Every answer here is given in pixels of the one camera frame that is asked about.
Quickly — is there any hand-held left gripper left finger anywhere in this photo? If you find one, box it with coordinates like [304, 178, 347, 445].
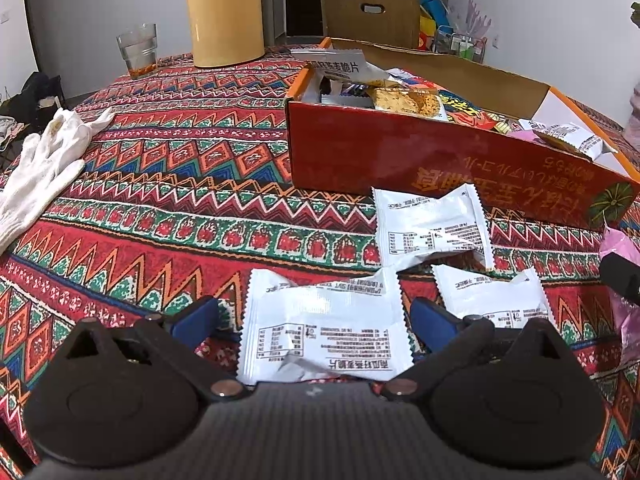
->
[62, 296, 253, 403]

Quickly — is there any orange cardboard box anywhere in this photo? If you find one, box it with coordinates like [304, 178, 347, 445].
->
[284, 36, 640, 233]

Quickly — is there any dark purple snack packet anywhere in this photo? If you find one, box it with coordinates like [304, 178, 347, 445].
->
[340, 82, 376, 108]

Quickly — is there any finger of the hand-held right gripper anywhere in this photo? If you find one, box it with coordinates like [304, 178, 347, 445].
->
[599, 252, 640, 307]

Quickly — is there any white snack packet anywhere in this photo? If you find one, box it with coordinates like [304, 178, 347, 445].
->
[236, 267, 416, 386]
[291, 47, 391, 86]
[517, 117, 618, 163]
[371, 183, 496, 273]
[431, 262, 557, 331]

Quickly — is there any pink vase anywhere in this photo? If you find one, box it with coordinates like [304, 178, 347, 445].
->
[621, 85, 640, 148]

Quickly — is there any cracker picture snack packet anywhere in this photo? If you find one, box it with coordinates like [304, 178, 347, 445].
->
[370, 85, 448, 121]

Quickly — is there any red orange snack packet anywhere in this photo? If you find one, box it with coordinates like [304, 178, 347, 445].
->
[440, 91, 511, 133]

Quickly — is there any black chair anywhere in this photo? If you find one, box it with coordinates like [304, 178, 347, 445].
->
[0, 71, 66, 153]

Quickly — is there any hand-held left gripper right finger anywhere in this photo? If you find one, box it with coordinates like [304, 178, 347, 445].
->
[382, 296, 576, 403]

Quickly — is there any glass cup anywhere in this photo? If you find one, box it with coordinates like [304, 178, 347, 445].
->
[116, 22, 159, 77]

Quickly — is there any pink plastic wrapper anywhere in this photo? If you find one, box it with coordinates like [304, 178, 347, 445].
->
[597, 226, 640, 363]

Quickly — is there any yellow thermos jug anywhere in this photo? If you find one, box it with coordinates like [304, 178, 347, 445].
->
[186, 0, 265, 68]

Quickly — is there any patterned red tablecloth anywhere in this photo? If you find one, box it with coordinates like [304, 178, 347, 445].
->
[0, 42, 640, 480]

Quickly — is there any pink wall decoration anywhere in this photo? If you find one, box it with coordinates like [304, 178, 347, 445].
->
[462, 0, 493, 36]

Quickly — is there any wire trolley rack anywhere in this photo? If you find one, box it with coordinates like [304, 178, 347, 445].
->
[432, 25, 488, 63]

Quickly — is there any wooden chair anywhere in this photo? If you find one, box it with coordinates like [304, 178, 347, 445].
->
[318, 0, 422, 50]

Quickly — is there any group of toiletry bottles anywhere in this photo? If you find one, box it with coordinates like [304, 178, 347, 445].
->
[452, 35, 483, 58]

